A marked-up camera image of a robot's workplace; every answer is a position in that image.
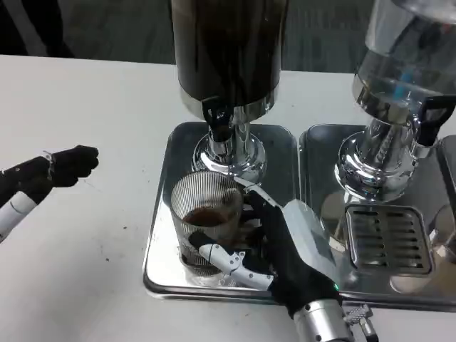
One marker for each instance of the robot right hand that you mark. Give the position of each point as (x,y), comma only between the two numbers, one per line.
(303,242)

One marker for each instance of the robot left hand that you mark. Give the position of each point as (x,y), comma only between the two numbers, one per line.
(71,164)

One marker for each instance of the clear ribbed glass cup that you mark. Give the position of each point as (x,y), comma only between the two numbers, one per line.
(199,199)

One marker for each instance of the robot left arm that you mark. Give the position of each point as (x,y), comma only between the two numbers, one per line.
(14,213)

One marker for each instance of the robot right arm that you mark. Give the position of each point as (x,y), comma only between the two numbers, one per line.
(320,324)

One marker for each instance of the white zip tie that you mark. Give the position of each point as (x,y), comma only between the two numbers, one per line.
(51,164)

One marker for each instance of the steel dispenser base tray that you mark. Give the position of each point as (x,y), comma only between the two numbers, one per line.
(160,249)
(320,160)

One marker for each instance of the steel drip grid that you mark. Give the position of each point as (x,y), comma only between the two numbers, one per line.
(388,238)

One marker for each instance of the black tap of dark dispenser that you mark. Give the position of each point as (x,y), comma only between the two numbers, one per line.
(216,121)

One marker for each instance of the black tap of clear dispenser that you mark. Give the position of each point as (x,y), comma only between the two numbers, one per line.
(432,117)

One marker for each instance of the dark drink dispenser tank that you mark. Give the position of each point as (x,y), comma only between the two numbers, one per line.
(228,53)

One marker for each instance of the clear drink dispenser tank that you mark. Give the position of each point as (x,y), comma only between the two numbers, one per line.
(392,53)

